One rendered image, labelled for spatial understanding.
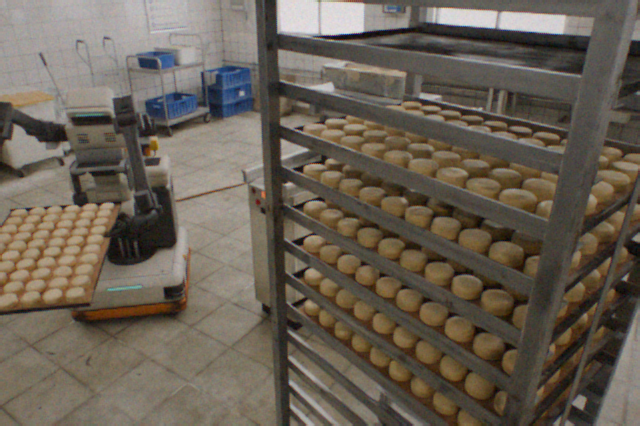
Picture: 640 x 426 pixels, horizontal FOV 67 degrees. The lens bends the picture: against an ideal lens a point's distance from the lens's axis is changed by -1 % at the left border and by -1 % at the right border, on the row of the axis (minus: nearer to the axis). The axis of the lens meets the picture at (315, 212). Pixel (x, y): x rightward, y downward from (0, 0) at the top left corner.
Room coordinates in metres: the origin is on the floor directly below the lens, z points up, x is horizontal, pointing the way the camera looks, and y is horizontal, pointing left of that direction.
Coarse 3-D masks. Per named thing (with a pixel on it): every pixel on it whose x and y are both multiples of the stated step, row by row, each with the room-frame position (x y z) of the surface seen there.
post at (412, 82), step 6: (414, 12) 1.27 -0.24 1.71; (420, 12) 1.26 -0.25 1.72; (426, 12) 1.27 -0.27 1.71; (414, 18) 1.27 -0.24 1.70; (420, 18) 1.26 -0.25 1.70; (426, 18) 1.27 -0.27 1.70; (408, 78) 1.27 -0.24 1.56; (414, 78) 1.26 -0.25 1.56; (420, 78) 1.27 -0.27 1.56; (408, 84) 1.27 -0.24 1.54; (414, 84) 1.26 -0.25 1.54; (420, 84) 1.27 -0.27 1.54; (408, 90) 1.27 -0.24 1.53; (414, 90) 1.26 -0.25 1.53; (384, 396) 1.26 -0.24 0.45; (390, 402) 1.27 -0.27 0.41
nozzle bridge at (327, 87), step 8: (312, 88) 2.97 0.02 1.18; (320, 88) 2.96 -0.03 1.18; (328, 88) 2.96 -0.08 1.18; (352, 96) 2.77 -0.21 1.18; (360, 96) 2.75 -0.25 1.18; (368, 96) 2.75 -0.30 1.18; (376, 96) 2.74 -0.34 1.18; (424, 96) 2.75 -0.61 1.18; (432, 96) 2.75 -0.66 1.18; (376, 104) 2.76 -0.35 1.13; (384, 104) 2.62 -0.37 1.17; (392, 104) 2.59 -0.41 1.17; (312, 112) 2.97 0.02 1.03; (320, 112) 2.98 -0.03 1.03; (328, 112) 2.93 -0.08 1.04; (336, 112) 2.90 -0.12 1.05; (320, 120) 3.07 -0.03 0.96
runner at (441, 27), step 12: (408, 24) 1.28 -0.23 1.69; (420, 24) 1.25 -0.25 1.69; (432, 24) 1.22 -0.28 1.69; (444, 24) 1.20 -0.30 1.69; (456, 24) 1.17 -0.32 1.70; (468, 36) 1.15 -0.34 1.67; (480, 36) 1.12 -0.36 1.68; (492, 36) 1.10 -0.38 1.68; (504, 36) 1.08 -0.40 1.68; (516, 36) 1.06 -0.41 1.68; (528, 36) 1.04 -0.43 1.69; (540, 36) 1.02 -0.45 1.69; (552, 36) 1.00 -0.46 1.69; (564, 36) 0.98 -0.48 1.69; (576, 36) 0.97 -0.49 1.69; (588, 36) 0.95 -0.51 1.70; (636, 48) 0.88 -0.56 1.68
